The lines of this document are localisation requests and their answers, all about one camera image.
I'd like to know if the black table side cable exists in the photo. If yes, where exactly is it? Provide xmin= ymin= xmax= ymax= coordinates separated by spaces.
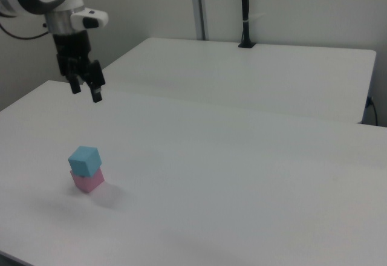
xmin=365 ymin=96 xmax=379 ymax=126

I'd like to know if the black camera stand pole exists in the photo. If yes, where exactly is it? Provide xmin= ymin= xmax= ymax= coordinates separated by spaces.
xmin=238 ymin=0 xmax=257 ymax=49

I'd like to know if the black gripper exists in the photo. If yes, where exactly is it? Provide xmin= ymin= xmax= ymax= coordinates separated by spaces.
xmin=53 ymin=30 xmax=106 ymax=103

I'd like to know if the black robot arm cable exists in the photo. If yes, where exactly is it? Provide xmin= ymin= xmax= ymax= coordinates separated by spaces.
xmin=0 ymin=11 xmax=51 ymax=41

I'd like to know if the blue cube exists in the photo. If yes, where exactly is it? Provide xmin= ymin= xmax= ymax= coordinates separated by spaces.
xmin=67 ymin=145 xmax=102 ymax=178

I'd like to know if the grey metal partition post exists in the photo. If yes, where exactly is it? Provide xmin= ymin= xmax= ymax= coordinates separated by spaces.
xmin=189 ymin=0 xmax=210 ymax=41

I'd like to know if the pink cube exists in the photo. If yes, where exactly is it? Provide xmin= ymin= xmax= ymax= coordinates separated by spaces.
xmin=70 ymin=167 xmax=106 ymax=194

